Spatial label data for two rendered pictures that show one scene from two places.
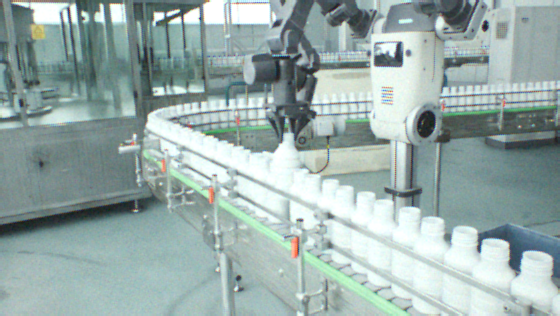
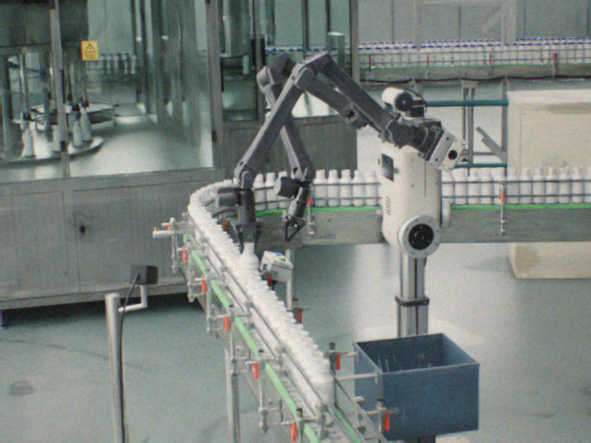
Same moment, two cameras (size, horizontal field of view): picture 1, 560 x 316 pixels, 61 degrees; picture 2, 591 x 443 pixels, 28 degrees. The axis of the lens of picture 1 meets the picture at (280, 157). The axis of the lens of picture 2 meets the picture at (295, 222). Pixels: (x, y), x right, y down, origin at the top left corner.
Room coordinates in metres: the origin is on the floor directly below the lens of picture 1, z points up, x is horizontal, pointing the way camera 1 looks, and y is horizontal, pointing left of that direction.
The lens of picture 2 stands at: (-2.42, -1.30, 2.20)
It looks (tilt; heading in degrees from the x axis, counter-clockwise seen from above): 13 degrees down; 17
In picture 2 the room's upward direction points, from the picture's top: 2 degrees counter-clockwise
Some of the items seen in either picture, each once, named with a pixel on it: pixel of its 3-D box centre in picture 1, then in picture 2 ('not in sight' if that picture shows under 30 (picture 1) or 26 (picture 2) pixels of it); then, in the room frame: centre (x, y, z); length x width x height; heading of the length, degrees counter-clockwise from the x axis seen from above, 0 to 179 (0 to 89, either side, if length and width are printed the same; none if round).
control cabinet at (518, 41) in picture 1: (523, 76); not in sight; (6.68, -3.43, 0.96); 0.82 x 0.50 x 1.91; 102
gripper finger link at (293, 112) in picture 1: (288, 123); (249, 236); (1.17, -0.02, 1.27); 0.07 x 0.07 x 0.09; 30
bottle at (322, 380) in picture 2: not in sight; (322, 391); (0.35, -0.50, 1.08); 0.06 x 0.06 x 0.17
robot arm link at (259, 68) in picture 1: (269, 57); (233, 188); (1.15, 0.02, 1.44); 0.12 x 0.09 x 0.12; 121
